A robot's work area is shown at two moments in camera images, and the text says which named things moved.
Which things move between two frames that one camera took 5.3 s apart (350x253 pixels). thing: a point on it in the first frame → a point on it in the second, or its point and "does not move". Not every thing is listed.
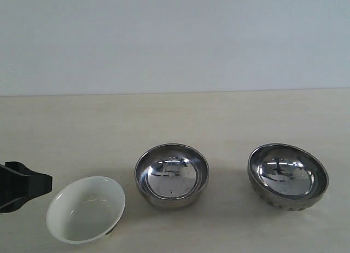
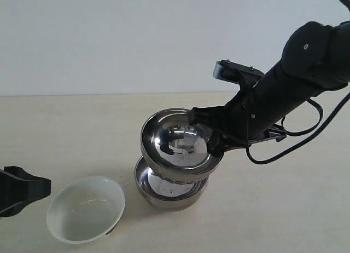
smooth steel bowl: [171, 177] does not move
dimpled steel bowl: [286, 177] → [174, 149]
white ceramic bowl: [84, 211] does not move
